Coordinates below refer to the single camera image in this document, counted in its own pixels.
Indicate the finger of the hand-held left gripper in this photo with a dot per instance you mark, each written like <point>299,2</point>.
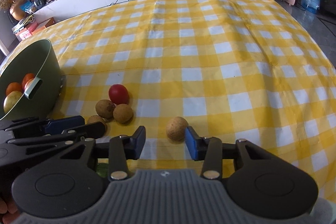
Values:
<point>89,129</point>
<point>65,124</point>

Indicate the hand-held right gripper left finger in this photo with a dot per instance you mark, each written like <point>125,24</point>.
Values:
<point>139,142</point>

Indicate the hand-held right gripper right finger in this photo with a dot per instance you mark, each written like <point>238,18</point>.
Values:
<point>191,144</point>

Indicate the green cucumber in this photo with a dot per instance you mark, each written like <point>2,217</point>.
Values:
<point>103,170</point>

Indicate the red cherry tomato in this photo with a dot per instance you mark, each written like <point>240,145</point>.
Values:
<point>118,94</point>

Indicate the yellow-green pear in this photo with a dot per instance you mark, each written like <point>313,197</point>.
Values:
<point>11,101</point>

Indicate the orange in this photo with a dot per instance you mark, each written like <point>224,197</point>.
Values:
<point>28,77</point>
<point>13,87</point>

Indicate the green bowl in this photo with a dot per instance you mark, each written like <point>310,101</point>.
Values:
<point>42,66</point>

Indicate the person's left hand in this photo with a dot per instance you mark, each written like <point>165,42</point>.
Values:
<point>6,209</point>

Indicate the yellow checked tablecloth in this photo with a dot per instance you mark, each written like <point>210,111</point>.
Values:
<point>210,56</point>

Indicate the stack of orange boxes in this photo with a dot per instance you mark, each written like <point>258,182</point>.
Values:
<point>34,29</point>

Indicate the blue snack bag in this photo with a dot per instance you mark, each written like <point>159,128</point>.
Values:
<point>27,7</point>

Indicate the gold vase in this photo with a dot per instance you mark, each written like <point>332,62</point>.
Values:
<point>17,10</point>

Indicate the dried flowers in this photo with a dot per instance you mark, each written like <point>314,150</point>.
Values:
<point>5,1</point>

